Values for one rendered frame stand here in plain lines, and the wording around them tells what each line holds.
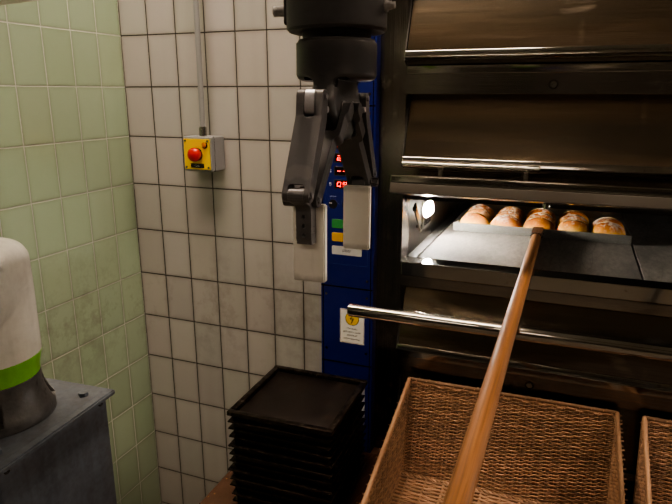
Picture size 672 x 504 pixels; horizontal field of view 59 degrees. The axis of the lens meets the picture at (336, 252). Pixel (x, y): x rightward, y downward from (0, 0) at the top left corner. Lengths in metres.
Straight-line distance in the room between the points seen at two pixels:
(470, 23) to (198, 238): 1.02
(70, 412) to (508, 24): 1.24
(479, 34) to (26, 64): 1.14
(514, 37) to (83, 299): 1.39
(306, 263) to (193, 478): 1.88
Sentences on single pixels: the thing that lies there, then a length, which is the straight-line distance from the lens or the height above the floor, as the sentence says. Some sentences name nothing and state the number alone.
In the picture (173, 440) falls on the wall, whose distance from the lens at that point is 2.33.
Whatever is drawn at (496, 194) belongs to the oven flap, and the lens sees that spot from 1.44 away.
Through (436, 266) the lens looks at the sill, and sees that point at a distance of 1.65.
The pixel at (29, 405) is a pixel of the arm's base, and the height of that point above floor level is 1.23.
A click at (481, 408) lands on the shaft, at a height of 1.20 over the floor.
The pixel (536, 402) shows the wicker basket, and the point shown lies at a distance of 1.71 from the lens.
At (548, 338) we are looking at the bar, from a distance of 1.27.
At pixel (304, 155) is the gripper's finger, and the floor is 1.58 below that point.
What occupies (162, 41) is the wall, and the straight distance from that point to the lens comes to 1.95.
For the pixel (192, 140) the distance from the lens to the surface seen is 1.81.
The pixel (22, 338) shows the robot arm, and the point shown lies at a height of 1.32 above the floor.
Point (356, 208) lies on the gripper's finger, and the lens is 0.65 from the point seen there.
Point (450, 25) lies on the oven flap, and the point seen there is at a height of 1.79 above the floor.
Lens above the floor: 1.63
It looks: 15 degrees down
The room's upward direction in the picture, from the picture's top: straight up
